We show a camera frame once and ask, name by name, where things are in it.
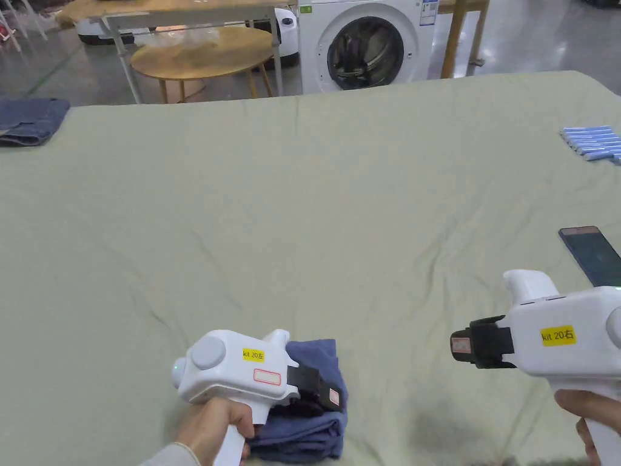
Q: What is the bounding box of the person's left forearm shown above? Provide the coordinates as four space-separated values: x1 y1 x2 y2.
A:
139 441 196 466

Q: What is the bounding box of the wooden table with square legs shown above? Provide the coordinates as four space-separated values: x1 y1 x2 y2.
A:
438 0 488 80

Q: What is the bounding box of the person's right hand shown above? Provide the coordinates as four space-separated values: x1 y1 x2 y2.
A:
554 389 605 466

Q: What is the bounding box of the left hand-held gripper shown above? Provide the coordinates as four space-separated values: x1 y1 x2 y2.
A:
173 329 351 466

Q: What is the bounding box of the row of blue cylinders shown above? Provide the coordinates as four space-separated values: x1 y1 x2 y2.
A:
560 124 621 166

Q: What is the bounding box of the white washing machine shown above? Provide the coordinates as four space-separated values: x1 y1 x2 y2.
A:
296 0 438 96

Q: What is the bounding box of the folded dark denim garment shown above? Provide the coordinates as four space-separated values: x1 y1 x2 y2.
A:
0 97 72 149

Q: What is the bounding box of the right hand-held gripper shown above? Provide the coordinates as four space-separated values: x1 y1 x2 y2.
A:
449 269 621 466

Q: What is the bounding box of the round wooden table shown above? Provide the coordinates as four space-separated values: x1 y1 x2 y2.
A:
130 26 275 104

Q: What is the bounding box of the white-framed wooden top table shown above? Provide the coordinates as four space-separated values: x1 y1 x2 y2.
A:
55 0 298 106

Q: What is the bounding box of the blue garment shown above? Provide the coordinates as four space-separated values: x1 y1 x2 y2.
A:
246 338 351 462

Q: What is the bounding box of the bed with pale green sheet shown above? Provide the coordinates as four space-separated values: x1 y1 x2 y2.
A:
0 70 621 466

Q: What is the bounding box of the dark smartphone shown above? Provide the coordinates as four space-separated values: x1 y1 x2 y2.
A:
557 225 621 289

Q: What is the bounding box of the person's left hand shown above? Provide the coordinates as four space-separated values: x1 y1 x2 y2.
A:
174 400 256 466

